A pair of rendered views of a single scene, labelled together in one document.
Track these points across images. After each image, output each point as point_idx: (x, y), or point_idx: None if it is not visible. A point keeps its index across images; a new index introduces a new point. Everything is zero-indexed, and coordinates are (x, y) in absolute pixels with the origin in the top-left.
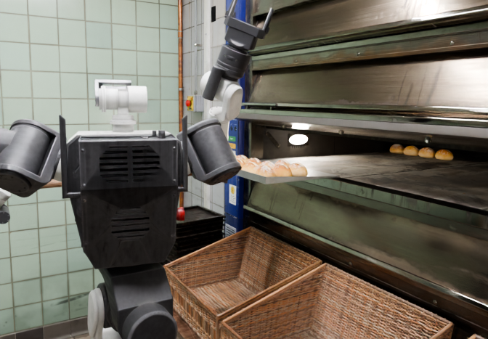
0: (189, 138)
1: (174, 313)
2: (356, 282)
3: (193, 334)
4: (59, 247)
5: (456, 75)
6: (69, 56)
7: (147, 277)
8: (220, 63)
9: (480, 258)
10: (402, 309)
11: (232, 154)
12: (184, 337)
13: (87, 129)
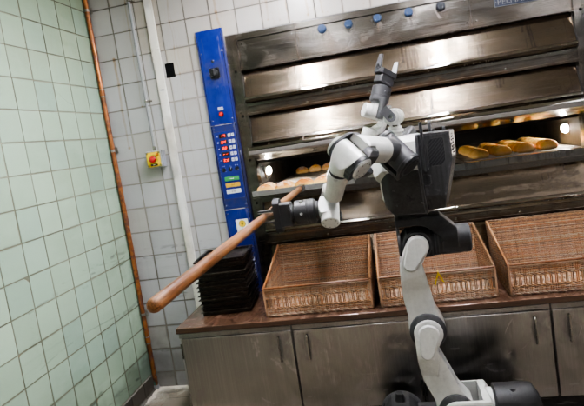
0: None
1: (299, 316)
2: None
3: (336, 312)
4: (62, 358)
5: (442, 96)
6: (29, 123)
7: (441, 214)
8: (382, 96)
9: (474, 184)
10: None
11: None
12: (337, 315)
13: (57, 207)
